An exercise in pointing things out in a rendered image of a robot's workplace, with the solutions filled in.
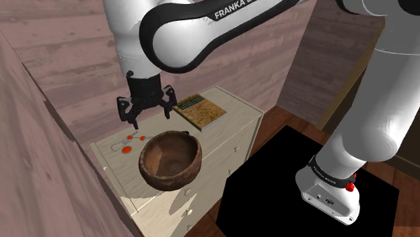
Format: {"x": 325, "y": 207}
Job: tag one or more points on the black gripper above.
{"x": 144, "y": 92}

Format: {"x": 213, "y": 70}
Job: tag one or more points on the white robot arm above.
{"x": 370, "y": 108}

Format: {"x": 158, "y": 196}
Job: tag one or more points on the brown and blue book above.
{"x": 201, "y": 111}

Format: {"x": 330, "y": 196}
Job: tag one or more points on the brown wooden bowl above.
{"x": 170, "y": 160}

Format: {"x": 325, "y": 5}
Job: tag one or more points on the pale wooden chest of drawers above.
{"x": 226, "y": 144}

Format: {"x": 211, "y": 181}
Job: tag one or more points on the black robot stand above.
{"x": 262, "y": 197}

